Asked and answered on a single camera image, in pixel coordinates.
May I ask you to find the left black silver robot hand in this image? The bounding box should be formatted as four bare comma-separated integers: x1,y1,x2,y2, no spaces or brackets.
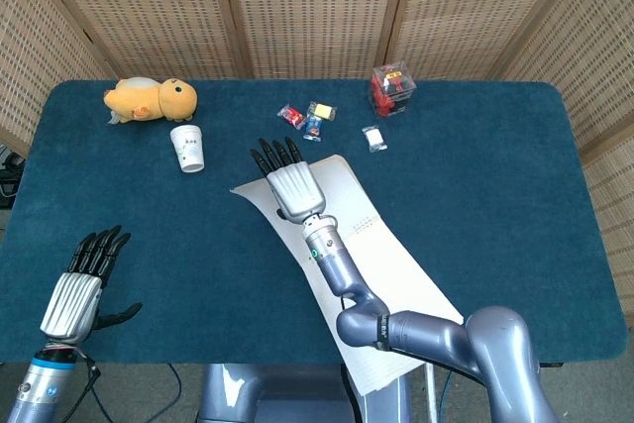
38,224,144,345

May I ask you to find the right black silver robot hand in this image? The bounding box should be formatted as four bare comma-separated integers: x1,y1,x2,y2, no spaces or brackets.
249,136,327,224

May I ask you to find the cream paper notepad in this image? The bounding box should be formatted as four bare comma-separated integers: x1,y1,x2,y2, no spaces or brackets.
229,154,466,397

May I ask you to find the blue wrapped candy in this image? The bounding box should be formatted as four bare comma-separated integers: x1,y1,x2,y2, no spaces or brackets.
302,114,324,143

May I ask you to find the red wrapped candy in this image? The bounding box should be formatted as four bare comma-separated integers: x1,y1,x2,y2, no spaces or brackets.
276,103,306,130

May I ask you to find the yellow wrapped candy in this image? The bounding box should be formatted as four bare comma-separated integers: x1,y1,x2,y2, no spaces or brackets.
306,101,338,123

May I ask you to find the white wrapped candy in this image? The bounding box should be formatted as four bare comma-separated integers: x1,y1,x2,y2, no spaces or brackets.
361,125,389,154

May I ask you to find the white printed paper cup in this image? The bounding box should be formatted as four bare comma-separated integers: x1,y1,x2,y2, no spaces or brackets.
169,124,206,174

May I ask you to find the blue felt table mat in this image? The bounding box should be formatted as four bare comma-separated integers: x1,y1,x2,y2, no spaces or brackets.
0,78,628,365

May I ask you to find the clear box with red toys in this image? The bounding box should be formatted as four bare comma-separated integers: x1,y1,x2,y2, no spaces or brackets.
368,60,418,120

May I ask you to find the black equipment beside table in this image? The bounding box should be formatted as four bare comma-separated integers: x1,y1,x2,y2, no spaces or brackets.
0,145,26,209

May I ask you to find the yellow plush animal toy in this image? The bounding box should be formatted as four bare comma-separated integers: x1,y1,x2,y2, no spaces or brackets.
102,76,198,125

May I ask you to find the woven bamboo folding screen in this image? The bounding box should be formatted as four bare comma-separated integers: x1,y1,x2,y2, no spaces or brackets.
0,0,634,315

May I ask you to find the blue-grey robot torso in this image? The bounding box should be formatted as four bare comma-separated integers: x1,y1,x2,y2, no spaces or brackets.
196,363,412,423

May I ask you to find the white vertical pole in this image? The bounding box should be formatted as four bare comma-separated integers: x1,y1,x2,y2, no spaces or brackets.
425,364,440,423

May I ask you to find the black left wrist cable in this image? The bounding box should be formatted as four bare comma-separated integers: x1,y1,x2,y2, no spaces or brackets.
58,358,113,423

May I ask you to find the blue floor cable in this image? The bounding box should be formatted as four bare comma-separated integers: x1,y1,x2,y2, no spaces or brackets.
442,370,456,423
148,363,184,423

